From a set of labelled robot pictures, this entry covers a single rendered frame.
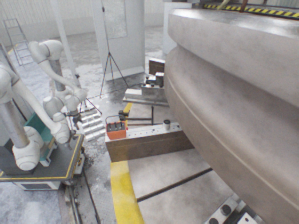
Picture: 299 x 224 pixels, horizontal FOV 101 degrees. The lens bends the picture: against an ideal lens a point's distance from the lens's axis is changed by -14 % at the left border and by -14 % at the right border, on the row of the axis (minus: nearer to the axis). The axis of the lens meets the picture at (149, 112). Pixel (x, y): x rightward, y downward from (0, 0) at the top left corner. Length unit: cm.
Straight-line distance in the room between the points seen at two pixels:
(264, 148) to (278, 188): 20
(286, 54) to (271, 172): 58
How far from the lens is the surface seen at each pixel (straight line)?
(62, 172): 191
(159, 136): 153
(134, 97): 259
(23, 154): 133
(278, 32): 70
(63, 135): 123
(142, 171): 168
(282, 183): 97
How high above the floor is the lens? 178
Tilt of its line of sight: 38 degrees down
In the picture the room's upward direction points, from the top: straight up
